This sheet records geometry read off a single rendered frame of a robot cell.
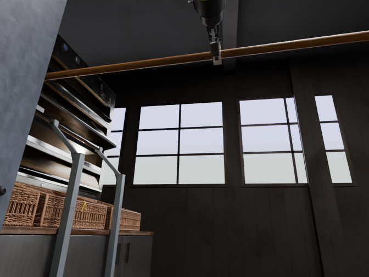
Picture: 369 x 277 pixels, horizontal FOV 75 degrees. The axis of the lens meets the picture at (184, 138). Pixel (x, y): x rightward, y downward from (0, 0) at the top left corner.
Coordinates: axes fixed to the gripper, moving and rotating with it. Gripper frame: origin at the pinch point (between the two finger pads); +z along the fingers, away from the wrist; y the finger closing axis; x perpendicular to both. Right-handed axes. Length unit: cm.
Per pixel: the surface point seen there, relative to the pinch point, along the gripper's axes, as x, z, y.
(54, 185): -134, 89, 29
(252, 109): 35, 292, -135
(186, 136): -73, 286, -92
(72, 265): -80, 52, 79
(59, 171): -134, 90, 18
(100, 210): -84, 77, 49
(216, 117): -25, 289, -123
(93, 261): -80, 70, 78
